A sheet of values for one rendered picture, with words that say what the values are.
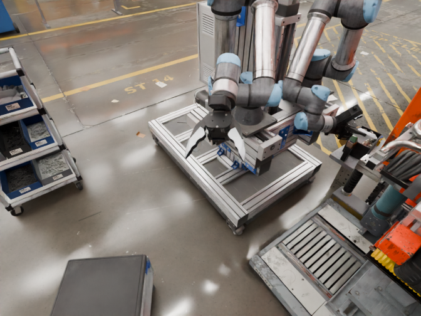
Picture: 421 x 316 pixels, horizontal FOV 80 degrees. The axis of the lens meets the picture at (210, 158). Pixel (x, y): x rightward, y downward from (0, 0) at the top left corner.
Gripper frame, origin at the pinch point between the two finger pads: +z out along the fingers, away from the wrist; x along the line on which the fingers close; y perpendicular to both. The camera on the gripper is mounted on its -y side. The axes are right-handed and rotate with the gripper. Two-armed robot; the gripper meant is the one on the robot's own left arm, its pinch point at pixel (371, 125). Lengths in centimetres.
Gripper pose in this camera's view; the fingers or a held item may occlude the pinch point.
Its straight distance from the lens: 136.4
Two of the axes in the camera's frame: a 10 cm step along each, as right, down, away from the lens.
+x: 0.4, 7.6, -6.5
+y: -1.8, 6.4, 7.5
